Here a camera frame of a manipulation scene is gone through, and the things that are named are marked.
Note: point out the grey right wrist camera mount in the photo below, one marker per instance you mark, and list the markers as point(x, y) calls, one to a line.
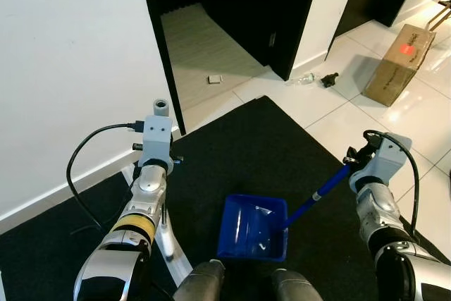
point(387, 160)

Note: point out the white chair wooden legs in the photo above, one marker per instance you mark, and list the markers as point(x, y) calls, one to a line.
point(444, 5)

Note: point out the black cloth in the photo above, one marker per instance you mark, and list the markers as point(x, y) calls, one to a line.
point(329, 80)

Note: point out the brown cardboard box red label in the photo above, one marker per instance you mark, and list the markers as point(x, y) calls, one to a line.
point(402, 61)

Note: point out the clear plastic bottle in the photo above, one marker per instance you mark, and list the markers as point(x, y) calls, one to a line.
point(304, 79)

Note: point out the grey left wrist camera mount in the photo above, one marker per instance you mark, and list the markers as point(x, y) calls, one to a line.
point(158, 137)

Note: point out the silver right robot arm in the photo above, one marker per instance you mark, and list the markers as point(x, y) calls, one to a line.
point(373, 209)

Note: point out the small white box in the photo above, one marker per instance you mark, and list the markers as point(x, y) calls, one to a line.
point(215, 79)

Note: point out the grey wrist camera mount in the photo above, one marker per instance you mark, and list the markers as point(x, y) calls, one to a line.
point(387, 160)
point(158, 137)

